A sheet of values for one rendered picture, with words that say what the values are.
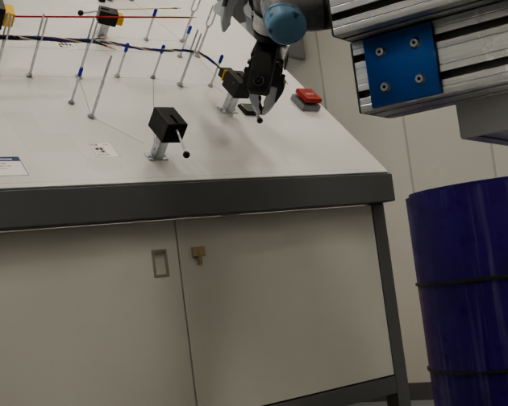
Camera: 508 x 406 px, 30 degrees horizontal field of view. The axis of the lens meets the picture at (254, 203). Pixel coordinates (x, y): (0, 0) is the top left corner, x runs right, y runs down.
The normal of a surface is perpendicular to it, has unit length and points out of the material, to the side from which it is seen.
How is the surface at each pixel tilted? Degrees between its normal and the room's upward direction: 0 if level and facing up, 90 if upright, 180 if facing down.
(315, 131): 46
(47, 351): 90
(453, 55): 90
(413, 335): 90
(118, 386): 90
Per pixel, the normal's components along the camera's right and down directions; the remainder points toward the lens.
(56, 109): 0.35, -0.79
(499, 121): -0.55, 0.00
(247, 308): 0.61, -0.14
